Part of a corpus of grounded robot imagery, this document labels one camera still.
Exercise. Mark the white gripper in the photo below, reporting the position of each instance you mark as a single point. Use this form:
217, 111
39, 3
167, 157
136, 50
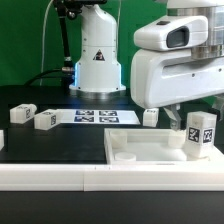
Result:
161, 79

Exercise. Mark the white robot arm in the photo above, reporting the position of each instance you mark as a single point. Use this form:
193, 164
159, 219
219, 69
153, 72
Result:
97, 71

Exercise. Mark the white U-shaped obstacle fence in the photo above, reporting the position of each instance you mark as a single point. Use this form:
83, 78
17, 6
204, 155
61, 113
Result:
204, 175

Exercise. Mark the white sheet with AprilTags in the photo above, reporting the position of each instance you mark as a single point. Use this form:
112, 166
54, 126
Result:
88, 116

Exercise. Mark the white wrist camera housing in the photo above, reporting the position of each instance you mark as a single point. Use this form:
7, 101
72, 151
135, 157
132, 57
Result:
172, 32

